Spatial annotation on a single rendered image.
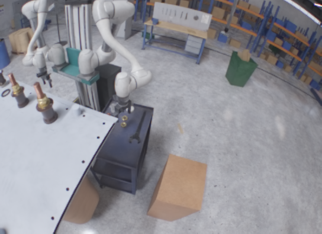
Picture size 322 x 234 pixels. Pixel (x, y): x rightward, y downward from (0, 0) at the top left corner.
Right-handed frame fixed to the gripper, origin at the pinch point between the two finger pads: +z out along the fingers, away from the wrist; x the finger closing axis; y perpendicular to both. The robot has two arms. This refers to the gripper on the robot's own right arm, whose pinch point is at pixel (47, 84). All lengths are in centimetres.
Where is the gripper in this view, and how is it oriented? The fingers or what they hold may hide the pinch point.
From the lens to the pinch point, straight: 182.7
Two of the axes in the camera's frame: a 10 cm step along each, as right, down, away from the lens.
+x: -9.2, -3.5, 1.4
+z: -1.5, 6.9, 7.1
